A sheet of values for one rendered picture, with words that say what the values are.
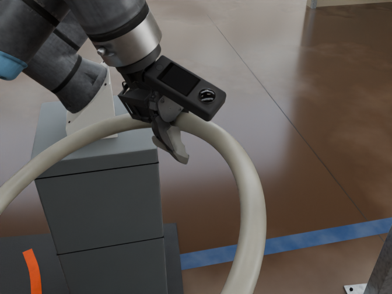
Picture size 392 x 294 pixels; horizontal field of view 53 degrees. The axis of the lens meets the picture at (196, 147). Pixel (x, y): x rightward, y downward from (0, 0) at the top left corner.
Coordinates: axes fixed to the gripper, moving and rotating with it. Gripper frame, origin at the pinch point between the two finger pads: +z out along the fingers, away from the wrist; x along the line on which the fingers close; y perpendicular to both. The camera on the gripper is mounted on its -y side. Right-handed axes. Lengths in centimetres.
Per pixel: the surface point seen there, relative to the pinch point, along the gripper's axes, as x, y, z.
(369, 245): -70, 4, 155
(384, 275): -43, -13, 122
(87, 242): 13, 71, 61
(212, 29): -284, 259, 181
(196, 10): -330, 318, 185
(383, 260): -47, -11, 117
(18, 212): 14, 164, 92
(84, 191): 3, 64, 39
